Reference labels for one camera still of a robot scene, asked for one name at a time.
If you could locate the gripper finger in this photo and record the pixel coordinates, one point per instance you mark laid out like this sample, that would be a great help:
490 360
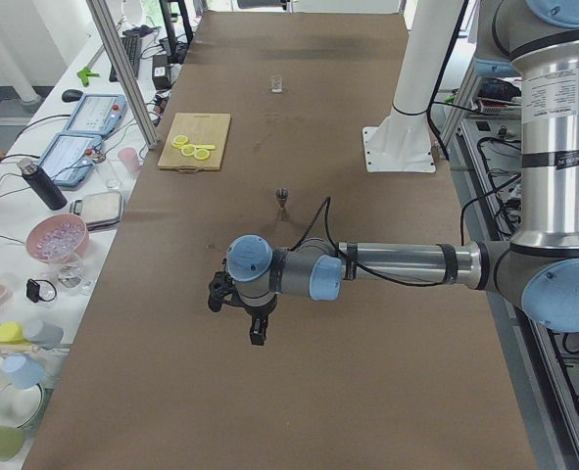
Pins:
257 332

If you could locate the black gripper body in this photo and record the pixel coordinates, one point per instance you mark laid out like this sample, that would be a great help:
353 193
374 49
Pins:
259 308

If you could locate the steel double jigger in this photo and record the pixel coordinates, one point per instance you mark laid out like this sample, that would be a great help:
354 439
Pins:
281 196

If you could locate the clear glass measuring cup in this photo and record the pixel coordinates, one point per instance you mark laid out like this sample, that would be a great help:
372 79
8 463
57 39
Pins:
276 83

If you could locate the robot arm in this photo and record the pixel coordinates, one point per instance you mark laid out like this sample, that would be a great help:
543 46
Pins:
536 269

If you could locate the pink plastic cup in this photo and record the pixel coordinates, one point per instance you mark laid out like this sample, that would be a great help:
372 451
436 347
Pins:
129 158

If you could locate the middle lemon slice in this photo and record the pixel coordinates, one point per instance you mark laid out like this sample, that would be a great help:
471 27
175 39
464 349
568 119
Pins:
188 150

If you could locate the far lemon slice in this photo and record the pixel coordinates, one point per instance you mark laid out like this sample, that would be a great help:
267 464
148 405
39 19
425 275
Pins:
178 141

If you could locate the metal lidded tray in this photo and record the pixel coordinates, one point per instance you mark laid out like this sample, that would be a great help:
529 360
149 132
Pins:
99 210

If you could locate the wooden cutting board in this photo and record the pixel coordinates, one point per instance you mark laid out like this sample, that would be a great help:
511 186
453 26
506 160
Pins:
200 128

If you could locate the wine glass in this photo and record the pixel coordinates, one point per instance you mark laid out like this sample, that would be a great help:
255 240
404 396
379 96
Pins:
66 265

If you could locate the pink bowl with ice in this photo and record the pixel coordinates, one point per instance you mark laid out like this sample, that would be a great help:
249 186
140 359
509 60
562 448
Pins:
55 238

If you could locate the black thermos bottle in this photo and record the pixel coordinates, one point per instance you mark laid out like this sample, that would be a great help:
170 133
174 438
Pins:
41 183

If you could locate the blue teach pendant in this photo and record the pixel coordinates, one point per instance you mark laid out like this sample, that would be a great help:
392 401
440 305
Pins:
97 114
68 158

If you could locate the black box on desk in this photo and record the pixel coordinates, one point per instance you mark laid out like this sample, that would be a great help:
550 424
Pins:
161 72

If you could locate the black computer mouse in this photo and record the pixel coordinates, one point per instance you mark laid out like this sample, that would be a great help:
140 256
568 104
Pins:
71 95

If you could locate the green plastic tool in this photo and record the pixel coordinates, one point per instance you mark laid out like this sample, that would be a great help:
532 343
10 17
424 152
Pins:
85 75

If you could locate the black keyboard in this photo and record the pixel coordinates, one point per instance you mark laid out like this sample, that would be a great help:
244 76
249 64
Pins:
132 47

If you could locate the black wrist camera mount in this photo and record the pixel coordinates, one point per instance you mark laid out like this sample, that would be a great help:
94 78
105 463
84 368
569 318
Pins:
222 291

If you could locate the lemon slice near handle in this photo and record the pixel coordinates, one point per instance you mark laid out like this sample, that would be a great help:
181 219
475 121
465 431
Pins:
201 154

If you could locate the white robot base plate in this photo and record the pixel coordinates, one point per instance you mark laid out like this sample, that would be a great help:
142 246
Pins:
389 150

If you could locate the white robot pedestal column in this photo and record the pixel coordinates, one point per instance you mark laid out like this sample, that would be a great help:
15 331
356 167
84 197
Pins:
434 26

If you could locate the aluminium frame post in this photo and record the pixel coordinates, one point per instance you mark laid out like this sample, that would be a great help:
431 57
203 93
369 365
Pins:
110 38

